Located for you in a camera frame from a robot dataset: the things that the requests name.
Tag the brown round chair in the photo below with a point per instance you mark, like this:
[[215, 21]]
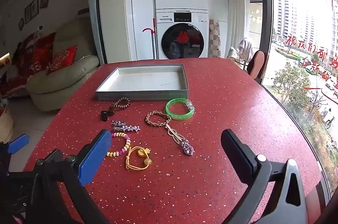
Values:
[[257, 65]]

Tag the purple heart crystal brooch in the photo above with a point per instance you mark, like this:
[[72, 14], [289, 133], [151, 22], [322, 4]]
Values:
[[187, 148]]

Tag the checkered cloth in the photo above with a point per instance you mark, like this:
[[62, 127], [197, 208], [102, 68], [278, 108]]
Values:
[[214, 39]]

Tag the white tall cabinet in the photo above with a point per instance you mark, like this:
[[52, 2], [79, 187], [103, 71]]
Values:
[[122, 22]]

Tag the black hair claw clip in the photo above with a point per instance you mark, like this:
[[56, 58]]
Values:
[[106, 114]]

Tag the wall picture frames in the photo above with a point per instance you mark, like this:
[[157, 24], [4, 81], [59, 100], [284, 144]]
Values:
[[31, 11]]

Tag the red embroidered cushion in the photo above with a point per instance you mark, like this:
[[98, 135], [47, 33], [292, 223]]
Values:
[[63, 59]]

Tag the green translucent bangle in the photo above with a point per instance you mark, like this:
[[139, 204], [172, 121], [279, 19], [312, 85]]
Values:
[[180, 109]]

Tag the grey jewelry tray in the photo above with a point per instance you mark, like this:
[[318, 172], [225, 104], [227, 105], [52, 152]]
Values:
[[145, 83]]

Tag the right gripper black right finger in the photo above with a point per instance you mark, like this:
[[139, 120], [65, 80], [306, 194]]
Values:
[[286, 203]]

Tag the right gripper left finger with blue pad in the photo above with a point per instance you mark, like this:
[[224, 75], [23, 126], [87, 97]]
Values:
[[45, 204]]

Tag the lower white washing machine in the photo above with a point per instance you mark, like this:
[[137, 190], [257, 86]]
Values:
[[182, 33]]

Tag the red blanket on sofa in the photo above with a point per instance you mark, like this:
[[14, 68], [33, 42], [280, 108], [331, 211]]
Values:
[[31, 56]]

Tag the beige leather sofa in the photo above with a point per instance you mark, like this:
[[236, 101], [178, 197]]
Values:
[[50, 92]]

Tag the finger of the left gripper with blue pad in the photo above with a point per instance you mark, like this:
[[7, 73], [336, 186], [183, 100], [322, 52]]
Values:
[[17, 144]]

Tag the silver star hair clip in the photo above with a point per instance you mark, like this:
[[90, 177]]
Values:
[[121, 126]]

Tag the red handled mop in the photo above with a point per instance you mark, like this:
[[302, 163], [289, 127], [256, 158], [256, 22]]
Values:
[[153, 42]]

